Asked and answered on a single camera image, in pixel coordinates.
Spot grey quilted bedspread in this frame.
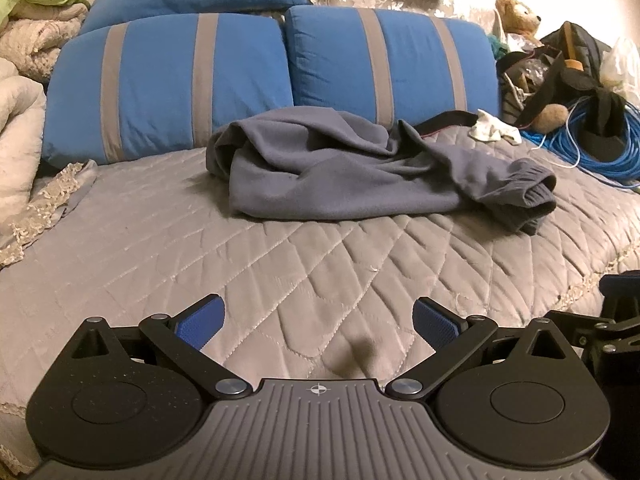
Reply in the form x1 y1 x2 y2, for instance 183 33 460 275
0 125 640 480

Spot black white striped cloth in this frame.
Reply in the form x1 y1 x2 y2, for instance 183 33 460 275
500 72 531 126

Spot thin white cable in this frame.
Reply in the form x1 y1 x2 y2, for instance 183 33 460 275
530 142 583 170

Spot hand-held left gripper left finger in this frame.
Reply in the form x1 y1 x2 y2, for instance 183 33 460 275
70 294 253 402

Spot blue grey striped pillow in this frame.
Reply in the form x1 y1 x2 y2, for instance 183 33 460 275
42 12 295 166
285 5 501 128

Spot grey pants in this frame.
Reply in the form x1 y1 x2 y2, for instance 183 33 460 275
206 107 558 236

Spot black strap with red edge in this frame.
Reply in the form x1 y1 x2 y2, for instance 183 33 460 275
415 110 481 138

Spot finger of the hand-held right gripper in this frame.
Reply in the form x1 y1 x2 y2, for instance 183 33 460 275
599 271 640 318
545 310 640 376

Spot white sock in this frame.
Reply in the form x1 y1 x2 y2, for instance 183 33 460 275
467 108 523 145

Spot teal cloth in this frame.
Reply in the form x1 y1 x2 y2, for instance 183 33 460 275
487 35 511 61

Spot tan plush toy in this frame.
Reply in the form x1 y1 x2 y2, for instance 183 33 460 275
531 103 569 133

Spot white comforter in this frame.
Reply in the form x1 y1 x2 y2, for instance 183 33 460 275
0 57 48 186

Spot brown teddy bear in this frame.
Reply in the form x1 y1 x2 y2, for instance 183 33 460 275
495 0 543 36

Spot black bag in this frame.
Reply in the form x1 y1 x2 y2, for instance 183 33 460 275
500 21 628 161

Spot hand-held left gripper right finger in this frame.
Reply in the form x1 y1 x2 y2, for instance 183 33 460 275
386 297 583 402

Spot blue cable coil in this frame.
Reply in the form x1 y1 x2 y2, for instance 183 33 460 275
520 97 640 183

